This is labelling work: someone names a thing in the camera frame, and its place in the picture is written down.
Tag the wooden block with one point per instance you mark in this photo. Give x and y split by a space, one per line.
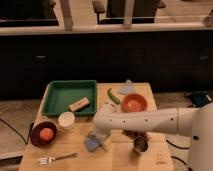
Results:
79 104

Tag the blue sponge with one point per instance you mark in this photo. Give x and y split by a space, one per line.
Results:
92 142

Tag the white round container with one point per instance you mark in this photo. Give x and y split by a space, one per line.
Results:
66 120

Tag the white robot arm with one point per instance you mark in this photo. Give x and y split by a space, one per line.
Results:
195 123

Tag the silver fork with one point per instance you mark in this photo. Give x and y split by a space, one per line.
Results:
48 160

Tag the orange fruit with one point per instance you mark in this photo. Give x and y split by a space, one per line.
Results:
46 134

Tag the brown pine cone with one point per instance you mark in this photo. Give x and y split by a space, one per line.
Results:
135 134

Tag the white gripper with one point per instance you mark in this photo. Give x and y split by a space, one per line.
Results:
100 137

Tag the black office chair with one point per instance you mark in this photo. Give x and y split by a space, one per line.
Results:
127 11

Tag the orange bowl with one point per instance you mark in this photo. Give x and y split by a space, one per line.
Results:
134 102

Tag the metal cup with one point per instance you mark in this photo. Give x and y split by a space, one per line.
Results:
140 145

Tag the green plastic tray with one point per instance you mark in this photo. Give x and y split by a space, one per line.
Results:
61 94

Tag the green chili pepper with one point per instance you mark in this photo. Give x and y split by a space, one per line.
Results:
113 97

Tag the dark brown bowl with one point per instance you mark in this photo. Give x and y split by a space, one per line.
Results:
35 138

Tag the blue box on floor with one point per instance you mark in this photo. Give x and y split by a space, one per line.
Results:
200 99

